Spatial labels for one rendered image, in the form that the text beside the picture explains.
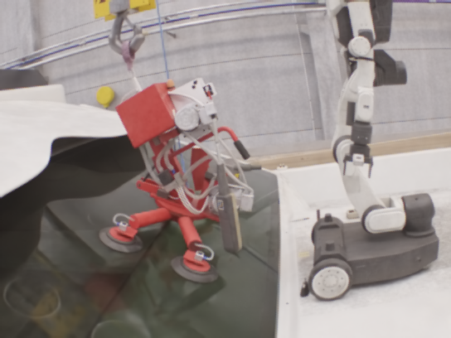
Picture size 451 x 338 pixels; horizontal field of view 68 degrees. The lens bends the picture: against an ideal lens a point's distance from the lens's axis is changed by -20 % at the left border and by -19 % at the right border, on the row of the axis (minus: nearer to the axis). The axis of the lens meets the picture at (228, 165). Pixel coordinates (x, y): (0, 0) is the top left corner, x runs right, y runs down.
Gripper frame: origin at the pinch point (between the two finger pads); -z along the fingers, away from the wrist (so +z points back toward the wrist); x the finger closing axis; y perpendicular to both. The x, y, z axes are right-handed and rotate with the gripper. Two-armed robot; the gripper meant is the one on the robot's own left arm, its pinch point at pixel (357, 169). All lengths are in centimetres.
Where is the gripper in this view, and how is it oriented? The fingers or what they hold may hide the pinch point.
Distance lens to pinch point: 161.2
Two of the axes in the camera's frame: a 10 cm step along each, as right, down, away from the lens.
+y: -2.0, 2.3, -9.5
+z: 0.6, -9.7, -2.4
